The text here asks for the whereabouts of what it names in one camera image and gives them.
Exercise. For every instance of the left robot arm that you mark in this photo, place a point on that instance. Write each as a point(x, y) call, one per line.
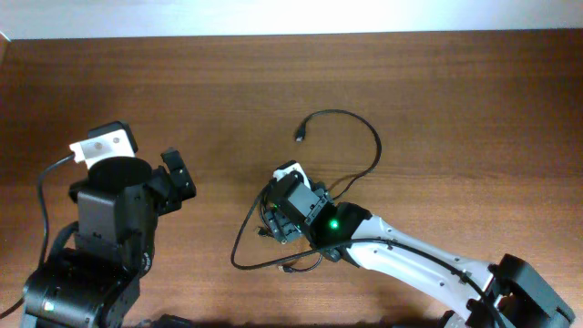
point(91, 275)

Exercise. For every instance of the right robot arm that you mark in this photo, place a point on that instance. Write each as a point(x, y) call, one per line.
point(510, 293)

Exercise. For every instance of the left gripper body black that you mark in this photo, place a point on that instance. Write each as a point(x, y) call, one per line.
point(178, 173)

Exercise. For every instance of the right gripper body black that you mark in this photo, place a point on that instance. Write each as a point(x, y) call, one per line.
point(280, 223)

